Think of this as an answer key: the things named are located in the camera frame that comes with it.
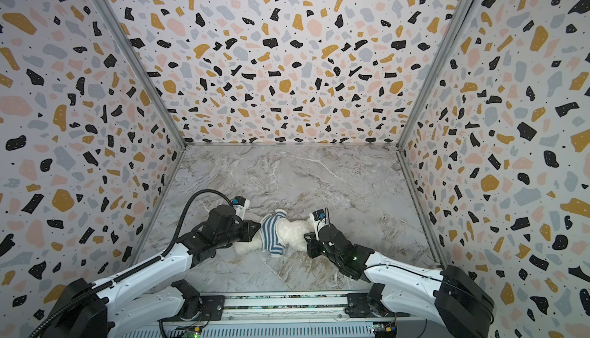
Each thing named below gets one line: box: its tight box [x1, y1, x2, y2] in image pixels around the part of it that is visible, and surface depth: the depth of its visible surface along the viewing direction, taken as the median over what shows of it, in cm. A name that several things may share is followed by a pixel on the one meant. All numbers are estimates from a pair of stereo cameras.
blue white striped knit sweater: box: [259, 209, 287, 256], surface depth 83 cm
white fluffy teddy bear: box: [233, 217, 315, 256], surface depth 83 cm
